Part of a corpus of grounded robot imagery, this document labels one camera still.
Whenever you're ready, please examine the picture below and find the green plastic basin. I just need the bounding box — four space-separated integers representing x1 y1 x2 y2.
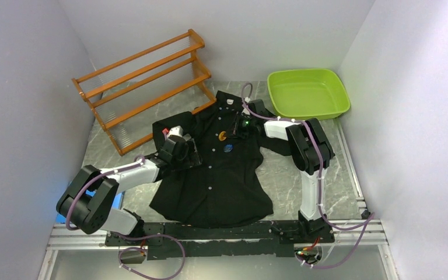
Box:
267 68 351 120

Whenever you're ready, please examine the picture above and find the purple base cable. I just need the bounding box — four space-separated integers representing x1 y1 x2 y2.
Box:
295 212 376 271
106 232 186 280

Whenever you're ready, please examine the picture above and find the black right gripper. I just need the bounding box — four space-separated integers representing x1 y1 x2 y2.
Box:
224 112 257 139

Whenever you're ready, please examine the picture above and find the orange wooden rack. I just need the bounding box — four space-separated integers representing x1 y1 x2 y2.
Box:
72 29 216 156

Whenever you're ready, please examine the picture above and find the blue foam pad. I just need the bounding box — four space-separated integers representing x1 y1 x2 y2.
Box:
55 192 124 224

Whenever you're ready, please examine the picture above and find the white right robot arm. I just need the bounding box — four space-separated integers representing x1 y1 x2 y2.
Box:
220 100 335 242

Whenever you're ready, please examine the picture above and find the orange round brooch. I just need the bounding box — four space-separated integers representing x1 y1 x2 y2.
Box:
218 131 227 141

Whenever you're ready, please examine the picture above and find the blue round brooch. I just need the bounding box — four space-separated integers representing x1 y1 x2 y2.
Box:
223 144 233 153

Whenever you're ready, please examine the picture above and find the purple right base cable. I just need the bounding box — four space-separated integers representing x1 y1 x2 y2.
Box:
295 212 376 271

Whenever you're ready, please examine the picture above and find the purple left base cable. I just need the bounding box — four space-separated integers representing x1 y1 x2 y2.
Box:
106 232 186 280

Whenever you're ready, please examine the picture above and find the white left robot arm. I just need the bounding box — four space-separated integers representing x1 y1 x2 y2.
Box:
56 128 202 245

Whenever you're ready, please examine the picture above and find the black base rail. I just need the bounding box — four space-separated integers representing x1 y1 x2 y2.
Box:
104 218 335 260

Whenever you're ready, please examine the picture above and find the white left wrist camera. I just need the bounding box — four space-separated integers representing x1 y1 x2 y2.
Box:
162 125 185 142

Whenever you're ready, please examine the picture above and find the aluminium frame rail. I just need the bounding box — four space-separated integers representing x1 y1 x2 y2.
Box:
38 197 401 280

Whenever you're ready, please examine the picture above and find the black button shirt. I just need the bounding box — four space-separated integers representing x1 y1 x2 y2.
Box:
150 91 291 228

